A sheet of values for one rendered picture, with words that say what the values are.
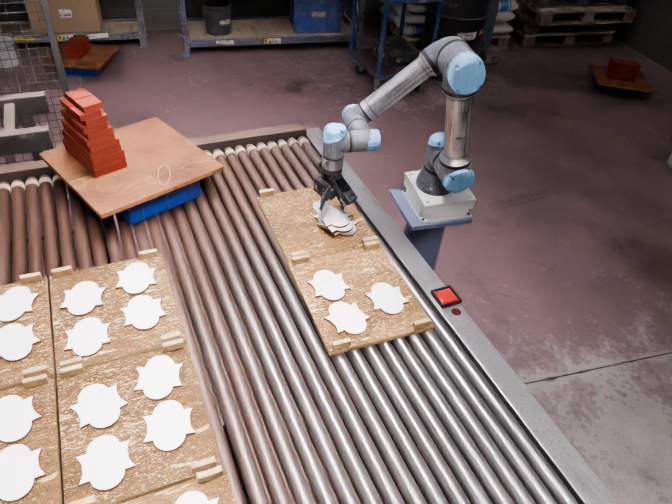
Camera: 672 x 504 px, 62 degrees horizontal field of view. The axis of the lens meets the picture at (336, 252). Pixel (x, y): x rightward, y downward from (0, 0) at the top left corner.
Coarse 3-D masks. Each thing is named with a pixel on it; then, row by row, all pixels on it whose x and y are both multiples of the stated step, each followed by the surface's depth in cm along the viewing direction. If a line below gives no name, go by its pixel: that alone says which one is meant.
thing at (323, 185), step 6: (324, 174) 199; (330, 174) 194; (336, 174) 194; (318, 180) 200; (324, 180) 200; (318, 186) 201; (324, 186) 198; (330, 186) 198; (318, 192) 203; (324, 192) 200; (330, 192) 198; (336, 192) 200; (330, 198) 200
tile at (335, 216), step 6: (330, 210) 210; (336, 210) 210; (342, 210) 210; (324, 216) 207; (330, 216) 207; (336, 216) 207; (342, 216) 207; (348, 216) 208; (324, 222) 204; (330, 222) 204; (336, 222) 204; (342, 222) 205; (348, 222) 205
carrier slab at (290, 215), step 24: (288, 192) 225; (312, 192) 226; (264, 216) 214; (288, 216) 213; (312, 216) 214; (360, 216) 216; (288, 240) 202; (312, 240) 203; (336, 240) 204; (360, 240) 205
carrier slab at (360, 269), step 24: (288, 264) 193; (312, 264) 194; (336, 264) 194; (360, 264) 195; (384, 264) 196; (312, 288) 185; (360, 288) 186; (408, 288) 188; (312, 312) 177; (408, 312) 179; (336, 336) 170; (360, 336) 170; (384, 336) 171
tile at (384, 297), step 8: (376, 288) 185; (384, 288) 186; (392, 288) 186; (368, 296) 183; (376, 296) 182; (384, 296) 183; (392, 296) 183; (400, 296) 183; (376, 304) 180; (384, 304) 180; (392, 304) 180; (400, 304) 180; (384, 312) 178; (392, 312) 178; (400, 312) 179
